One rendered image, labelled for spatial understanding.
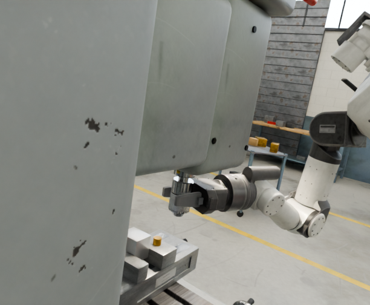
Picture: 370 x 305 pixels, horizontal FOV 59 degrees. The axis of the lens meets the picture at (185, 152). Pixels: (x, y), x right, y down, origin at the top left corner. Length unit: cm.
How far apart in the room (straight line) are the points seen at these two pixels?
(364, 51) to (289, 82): 763
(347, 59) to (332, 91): 742
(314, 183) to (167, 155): 66
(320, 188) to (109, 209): 86
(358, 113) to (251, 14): 41
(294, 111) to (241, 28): 786
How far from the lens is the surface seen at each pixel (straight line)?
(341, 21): 848
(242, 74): 62
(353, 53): 89
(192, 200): 70
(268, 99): 870
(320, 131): 100
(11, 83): 18
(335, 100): 828
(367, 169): 818
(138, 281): 79
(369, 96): 89
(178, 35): 43
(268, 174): 82
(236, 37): 58
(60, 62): 19
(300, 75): 847
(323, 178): 103
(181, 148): 47
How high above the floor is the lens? 147
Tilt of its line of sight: 11 degrees down
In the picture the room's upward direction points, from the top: 9 degrees clockwise
